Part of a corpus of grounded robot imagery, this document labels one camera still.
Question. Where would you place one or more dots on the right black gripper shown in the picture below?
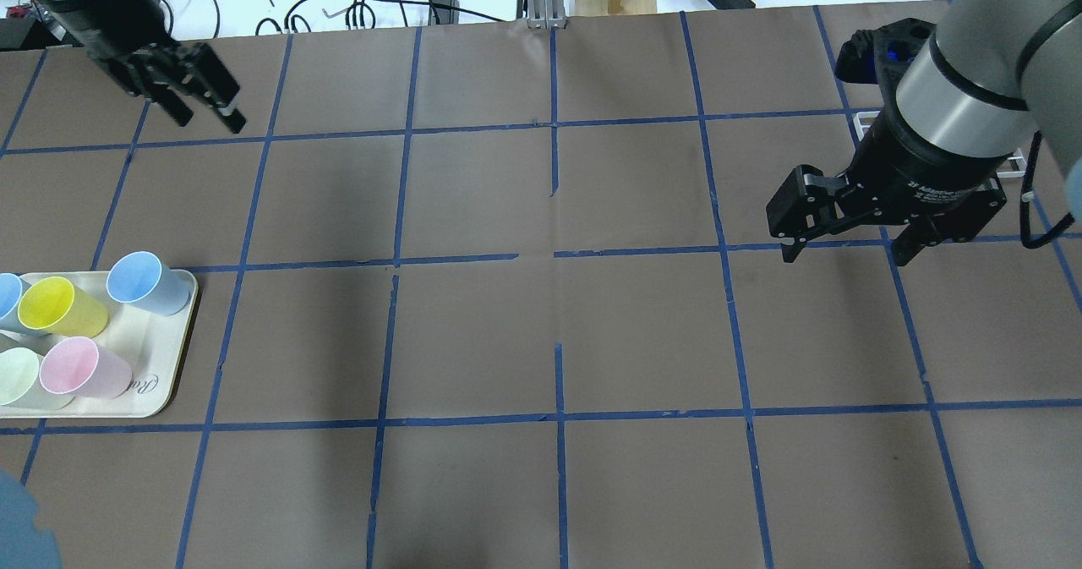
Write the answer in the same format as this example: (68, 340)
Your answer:
(917, 166)

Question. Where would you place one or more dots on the yellow plastic cup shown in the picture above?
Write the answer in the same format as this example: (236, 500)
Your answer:
(55, 305)

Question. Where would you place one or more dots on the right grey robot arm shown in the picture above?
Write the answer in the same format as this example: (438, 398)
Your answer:
(959, 98)

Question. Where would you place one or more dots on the pink plastic cup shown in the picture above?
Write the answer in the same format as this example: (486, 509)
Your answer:
(79, 367)

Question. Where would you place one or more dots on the cream plastic tray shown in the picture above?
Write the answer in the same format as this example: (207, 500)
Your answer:
(152, 344)

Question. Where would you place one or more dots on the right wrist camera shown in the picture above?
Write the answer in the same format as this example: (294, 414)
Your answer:
(882, 56)

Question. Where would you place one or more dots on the pale green plastic cup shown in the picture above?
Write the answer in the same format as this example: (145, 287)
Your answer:
(20, 384)

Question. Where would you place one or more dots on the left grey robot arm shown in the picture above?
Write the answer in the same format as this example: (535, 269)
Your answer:
(129, 41)

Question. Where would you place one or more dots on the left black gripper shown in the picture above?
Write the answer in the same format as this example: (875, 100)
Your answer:
(108, 30)

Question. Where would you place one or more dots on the light blue plastic cup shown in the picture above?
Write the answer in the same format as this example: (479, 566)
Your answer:
(13, 289)

